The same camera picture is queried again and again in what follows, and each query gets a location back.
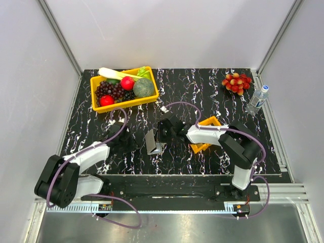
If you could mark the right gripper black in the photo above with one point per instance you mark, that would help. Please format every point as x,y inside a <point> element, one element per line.
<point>161,138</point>

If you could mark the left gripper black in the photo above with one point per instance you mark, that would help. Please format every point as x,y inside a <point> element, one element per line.
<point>133,145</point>

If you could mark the small yellow card bin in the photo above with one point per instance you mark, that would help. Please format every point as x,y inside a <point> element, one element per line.
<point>211,121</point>

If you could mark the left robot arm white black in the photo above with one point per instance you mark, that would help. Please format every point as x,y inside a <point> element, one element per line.
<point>61,182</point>

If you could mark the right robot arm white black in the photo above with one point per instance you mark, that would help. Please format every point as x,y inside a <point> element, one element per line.
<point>238,142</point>

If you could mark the green melon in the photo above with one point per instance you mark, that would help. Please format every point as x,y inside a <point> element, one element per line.
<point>143,87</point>

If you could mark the dark grape bunch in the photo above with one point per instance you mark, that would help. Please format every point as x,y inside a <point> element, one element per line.
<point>129,95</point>

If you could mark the red apple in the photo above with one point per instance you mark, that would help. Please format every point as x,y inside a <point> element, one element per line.
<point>106,100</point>

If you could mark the red pomegranate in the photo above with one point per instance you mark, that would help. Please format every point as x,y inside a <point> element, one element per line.
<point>127,83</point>

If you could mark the green lettuce leaf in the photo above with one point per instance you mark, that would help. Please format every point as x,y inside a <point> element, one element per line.
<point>143,72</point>

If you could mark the purple grape bunch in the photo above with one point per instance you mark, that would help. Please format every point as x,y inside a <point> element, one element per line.
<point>109,88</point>

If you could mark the green avocado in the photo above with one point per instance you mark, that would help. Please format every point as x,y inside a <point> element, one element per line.
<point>112,81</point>

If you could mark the large yellow fruit bin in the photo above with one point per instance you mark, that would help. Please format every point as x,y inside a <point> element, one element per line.
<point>95,82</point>

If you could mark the white green leek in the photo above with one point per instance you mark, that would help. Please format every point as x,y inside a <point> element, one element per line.
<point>110,73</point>

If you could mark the red lychee bunch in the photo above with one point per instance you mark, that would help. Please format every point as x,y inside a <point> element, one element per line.
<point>237,83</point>

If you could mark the clear water bottle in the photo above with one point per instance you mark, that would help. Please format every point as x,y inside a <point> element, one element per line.
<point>257,100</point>

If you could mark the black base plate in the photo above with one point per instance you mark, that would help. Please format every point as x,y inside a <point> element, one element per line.
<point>177,192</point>

